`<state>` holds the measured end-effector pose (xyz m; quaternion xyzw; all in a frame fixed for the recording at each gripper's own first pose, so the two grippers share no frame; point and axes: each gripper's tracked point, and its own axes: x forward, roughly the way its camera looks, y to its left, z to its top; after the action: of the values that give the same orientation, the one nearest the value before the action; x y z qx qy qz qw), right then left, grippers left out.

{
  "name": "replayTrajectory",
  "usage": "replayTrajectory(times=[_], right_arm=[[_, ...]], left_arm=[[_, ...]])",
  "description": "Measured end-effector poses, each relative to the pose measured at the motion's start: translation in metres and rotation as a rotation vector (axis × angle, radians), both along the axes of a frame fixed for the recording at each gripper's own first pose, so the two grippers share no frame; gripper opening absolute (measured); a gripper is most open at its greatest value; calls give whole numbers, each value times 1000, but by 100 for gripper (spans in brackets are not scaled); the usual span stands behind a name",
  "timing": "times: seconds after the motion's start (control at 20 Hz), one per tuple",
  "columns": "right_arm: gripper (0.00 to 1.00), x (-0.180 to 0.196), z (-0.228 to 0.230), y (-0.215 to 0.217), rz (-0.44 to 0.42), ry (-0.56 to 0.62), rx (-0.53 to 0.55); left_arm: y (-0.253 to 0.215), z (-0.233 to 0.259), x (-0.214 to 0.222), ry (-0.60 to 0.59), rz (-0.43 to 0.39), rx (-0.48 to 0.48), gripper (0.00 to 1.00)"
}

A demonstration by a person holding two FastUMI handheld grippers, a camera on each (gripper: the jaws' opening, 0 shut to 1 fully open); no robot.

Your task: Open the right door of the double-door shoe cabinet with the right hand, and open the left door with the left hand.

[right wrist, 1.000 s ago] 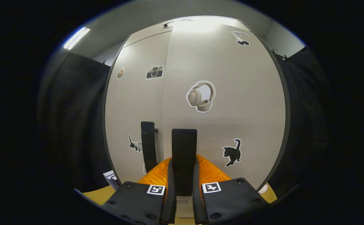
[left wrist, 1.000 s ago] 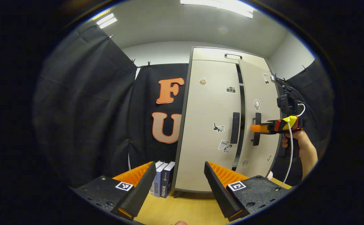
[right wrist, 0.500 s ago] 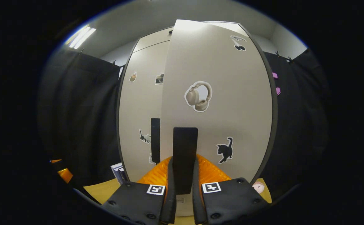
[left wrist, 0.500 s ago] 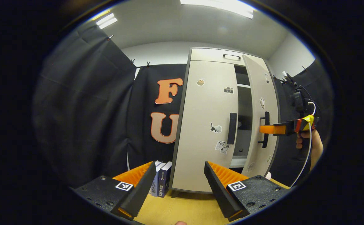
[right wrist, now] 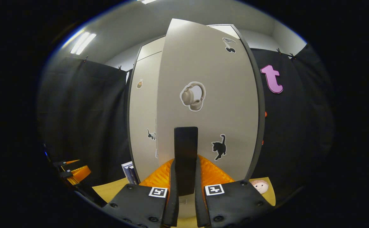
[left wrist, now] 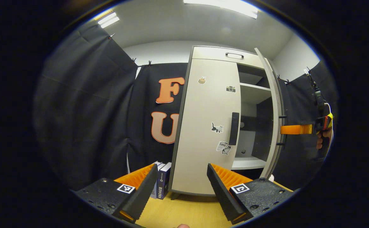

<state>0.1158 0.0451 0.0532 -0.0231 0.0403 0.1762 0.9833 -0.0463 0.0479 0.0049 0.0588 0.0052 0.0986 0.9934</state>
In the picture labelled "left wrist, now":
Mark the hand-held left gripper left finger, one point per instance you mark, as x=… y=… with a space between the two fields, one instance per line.
x=140 y=199

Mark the small pinkish white object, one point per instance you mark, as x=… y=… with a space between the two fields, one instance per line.
x=271 y=178

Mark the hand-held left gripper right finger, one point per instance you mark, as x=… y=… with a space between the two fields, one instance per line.
x=224 y=199

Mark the white door with camera sticker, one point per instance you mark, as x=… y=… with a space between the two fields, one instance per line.
x=203 y=110

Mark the black backdrop cloth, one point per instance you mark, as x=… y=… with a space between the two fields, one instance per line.
x=92 y=110

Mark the white cabinet shelf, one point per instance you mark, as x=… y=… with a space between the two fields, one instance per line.
x=247 y=163
x=254 y=93

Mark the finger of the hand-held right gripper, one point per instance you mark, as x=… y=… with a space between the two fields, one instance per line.
x=295 y=129

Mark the ceiling light panel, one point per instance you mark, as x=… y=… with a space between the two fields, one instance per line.
x=228 y=5
x=108 y=19

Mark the white cabinet drawer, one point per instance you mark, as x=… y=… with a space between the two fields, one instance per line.
x=209 y=53

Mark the dark blue book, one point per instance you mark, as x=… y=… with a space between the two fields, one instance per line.
x=165 y=180

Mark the white cabinet bottom shelf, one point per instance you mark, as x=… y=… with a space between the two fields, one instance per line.
x=247 y=163

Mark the white door with headphone sticker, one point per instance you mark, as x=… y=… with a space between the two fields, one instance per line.
x=274 y=95

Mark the white double-door shoe cabinet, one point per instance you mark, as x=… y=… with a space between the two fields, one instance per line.
x=263 y=133

